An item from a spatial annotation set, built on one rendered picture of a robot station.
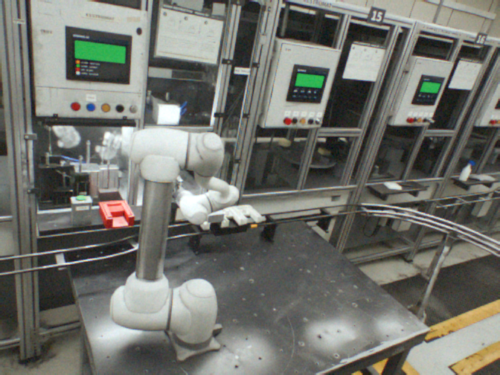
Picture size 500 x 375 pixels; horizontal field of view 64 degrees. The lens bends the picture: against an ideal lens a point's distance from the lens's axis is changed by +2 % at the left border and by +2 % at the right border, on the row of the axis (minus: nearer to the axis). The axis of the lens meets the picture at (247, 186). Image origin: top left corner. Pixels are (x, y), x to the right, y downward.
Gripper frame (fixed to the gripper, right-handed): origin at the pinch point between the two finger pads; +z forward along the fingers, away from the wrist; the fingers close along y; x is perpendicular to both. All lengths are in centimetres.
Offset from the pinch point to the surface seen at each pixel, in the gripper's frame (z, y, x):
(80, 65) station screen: -11, 59, 47
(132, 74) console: -8, 56, 26
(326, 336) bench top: -97, -33, -42
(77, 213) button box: -20, -3, 49
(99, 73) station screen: -11, 56, 40
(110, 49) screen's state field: -11, 66, 36
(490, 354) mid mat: -107, -100, -214
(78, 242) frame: 10, -39, 44
